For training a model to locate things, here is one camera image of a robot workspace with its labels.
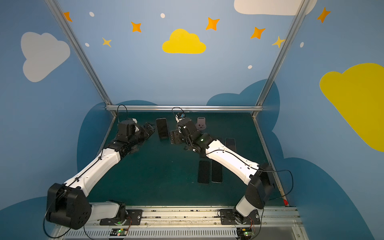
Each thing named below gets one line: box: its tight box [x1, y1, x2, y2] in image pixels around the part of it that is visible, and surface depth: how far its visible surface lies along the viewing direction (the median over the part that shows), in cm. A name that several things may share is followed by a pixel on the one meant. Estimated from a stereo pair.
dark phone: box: [197, 160, 210, 184], surface depth 92 cm
